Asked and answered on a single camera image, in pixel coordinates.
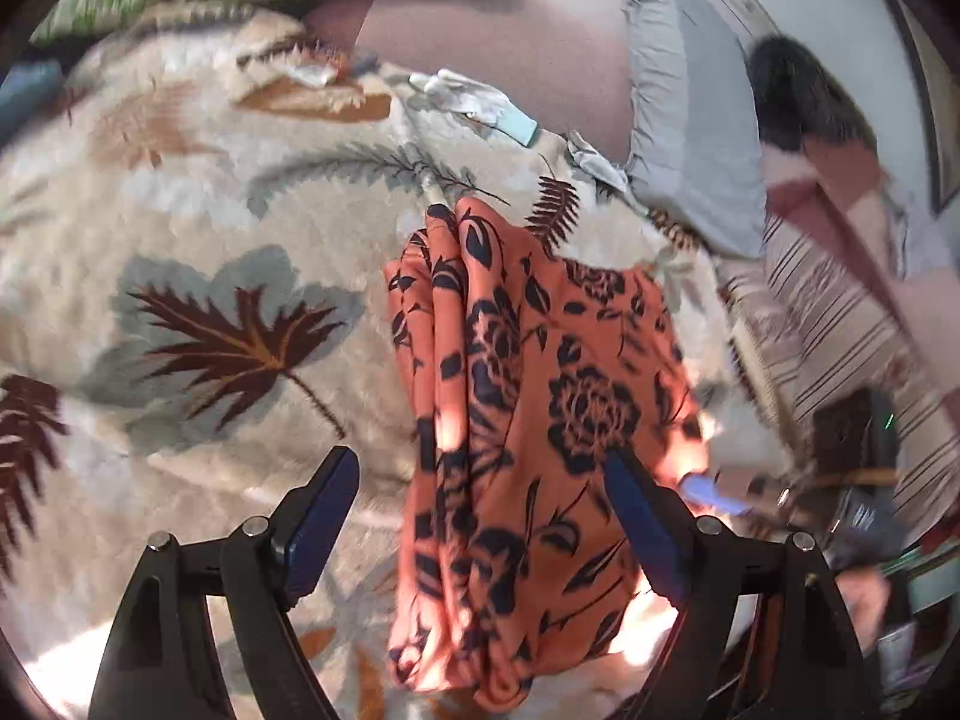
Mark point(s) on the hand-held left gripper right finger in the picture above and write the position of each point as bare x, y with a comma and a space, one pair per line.
645, 532

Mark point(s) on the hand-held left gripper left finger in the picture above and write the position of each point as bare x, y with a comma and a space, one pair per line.
319, 532

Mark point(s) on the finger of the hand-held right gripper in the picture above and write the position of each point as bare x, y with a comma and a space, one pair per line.
709, 495

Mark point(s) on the orange floral garment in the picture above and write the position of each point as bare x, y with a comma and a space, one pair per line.
525, 390

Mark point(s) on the beige leaf-print blanket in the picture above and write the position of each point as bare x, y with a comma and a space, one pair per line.
225, 240

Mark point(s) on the pink garment with dark fur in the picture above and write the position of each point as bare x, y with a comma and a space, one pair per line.
817, 127

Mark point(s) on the grey frilled pillow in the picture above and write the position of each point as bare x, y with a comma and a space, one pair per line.
697, 127

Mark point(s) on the white glove with teal cuff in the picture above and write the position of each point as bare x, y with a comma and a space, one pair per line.
472, 101

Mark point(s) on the mauve bed sheet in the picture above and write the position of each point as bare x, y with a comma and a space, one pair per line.
510, 45

